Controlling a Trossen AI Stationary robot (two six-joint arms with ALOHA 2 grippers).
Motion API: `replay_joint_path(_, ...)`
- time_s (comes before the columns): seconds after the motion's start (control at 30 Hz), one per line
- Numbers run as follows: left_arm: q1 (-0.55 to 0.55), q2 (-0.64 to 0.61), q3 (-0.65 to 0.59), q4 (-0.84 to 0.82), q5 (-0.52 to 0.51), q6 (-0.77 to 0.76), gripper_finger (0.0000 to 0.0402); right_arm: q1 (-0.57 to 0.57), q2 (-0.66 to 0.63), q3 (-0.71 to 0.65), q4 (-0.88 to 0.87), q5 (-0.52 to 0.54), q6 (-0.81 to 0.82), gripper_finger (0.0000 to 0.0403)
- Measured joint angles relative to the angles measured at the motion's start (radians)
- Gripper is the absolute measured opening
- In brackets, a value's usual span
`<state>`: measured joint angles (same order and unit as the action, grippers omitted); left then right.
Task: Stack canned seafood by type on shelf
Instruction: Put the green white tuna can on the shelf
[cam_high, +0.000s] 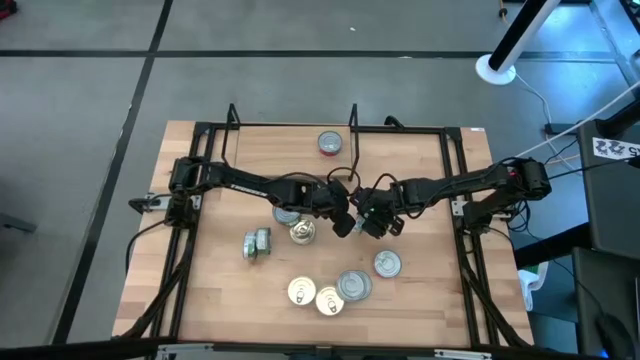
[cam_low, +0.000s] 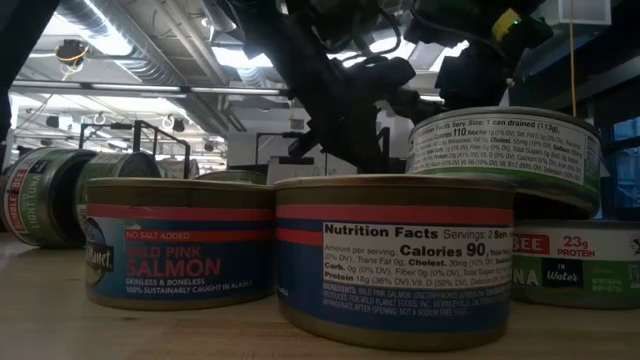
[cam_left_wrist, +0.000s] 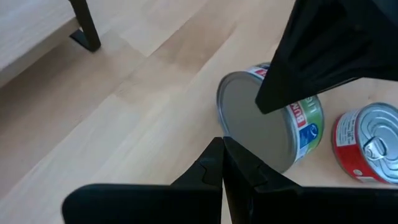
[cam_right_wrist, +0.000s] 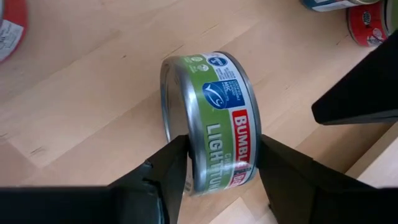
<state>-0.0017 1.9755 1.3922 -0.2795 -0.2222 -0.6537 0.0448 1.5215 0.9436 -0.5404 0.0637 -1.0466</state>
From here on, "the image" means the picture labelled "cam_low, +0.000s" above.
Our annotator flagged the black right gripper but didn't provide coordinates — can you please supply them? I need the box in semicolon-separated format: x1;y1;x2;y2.
383;40;512;126

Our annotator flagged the blue pink salmon can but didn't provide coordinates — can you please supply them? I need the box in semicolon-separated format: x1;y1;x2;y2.
193;169;268;187
84;177;276;312
272;173;517;352

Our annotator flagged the blue-lit window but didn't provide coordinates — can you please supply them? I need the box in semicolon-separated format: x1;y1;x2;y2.
610;118;640;211

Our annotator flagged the bright ceiling light panel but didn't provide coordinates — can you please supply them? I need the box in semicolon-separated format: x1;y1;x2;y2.
211;45;275;70

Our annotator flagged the olive green tuna can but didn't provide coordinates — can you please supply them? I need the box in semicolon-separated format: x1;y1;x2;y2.
74;151;163;229

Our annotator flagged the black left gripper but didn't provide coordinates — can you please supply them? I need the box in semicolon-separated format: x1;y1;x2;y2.
286;55;417;175

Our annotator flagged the black stand with box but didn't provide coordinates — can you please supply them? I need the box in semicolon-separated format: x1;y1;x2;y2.
375;125;408;175

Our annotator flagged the green Bumble Bee tuna can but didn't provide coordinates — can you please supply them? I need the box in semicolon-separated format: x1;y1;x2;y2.
405;105;603;216
509;218;640;310
0;146;97;250

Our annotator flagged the black ceiling camera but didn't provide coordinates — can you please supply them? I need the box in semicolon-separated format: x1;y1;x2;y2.
53;38;92;69

